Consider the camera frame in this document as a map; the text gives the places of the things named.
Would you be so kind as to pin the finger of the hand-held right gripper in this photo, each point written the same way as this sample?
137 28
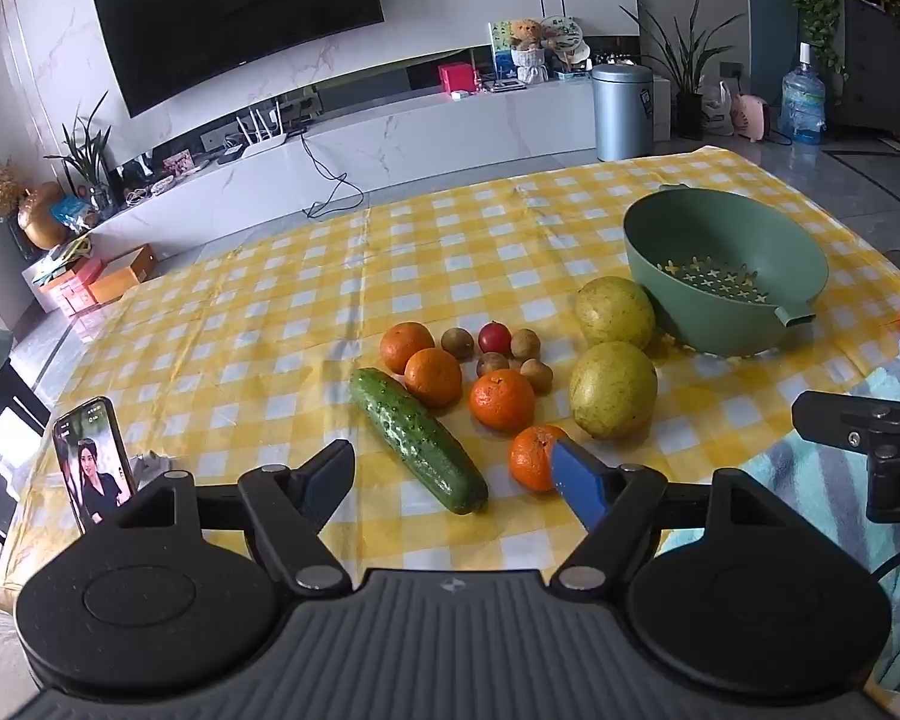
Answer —
832 416

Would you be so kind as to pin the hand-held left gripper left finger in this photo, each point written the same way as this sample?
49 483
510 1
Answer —
327 474

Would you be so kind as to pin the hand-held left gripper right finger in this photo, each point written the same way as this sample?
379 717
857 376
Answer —
581 484

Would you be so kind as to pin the orange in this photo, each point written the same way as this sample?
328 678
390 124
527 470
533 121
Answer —
502 400
531 459
433 376
407 346

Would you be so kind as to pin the green cucumber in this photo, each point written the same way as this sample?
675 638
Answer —
416 439

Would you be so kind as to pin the brown kiwi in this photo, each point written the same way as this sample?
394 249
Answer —
457 343
493 364

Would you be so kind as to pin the red cherry tomato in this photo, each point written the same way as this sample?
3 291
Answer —
495 337

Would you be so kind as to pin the yellow-green pear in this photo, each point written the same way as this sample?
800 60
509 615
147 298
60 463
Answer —
615 313

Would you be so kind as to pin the green colander bowl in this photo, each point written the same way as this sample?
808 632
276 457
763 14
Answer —
720 255

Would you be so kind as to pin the teal striped blanket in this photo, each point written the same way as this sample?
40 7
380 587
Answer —
817 480

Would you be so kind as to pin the yellow checkered tablecloth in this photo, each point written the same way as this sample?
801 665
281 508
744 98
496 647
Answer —
270 300

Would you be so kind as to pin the black smartphone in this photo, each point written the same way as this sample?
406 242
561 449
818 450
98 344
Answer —
94 465

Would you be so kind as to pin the blue water jug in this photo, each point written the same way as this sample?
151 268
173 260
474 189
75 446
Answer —
802 105

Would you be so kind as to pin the orange cardboard box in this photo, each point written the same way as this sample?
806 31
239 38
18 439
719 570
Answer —
124 277

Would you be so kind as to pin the dark grey cabinet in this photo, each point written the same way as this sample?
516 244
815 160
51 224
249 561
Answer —
877 67

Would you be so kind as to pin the pink small appliance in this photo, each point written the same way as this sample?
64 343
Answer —
750 116

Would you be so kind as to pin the white plastic bag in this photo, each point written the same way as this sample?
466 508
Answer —
716 111

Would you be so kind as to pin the pink cardboard boxes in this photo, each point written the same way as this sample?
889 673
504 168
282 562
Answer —
71 289

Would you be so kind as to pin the white router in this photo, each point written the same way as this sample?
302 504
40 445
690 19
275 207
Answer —
266 142

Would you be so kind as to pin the white marble tv console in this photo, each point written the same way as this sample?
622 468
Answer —
420 142

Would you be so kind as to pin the potted plant in black pot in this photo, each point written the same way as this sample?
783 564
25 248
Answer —
688 67

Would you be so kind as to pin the grey metal trash can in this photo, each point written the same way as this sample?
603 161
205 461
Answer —
621 116

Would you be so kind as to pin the gold vase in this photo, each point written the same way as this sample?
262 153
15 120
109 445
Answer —
39 217

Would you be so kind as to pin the green long-leaf plant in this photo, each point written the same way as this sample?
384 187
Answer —
90 157

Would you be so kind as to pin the pink box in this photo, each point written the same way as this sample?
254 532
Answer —
457 78

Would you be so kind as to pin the white woven basket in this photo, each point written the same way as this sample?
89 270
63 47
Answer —
530 67

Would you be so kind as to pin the blue printed box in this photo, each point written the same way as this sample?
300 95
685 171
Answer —
499 49

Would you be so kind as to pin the round printed fan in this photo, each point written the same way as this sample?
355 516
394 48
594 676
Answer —
566 36

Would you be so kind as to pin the black flat television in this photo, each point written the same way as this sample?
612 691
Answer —
232 15

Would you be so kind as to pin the small photo frame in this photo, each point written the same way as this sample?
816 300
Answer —
178 163

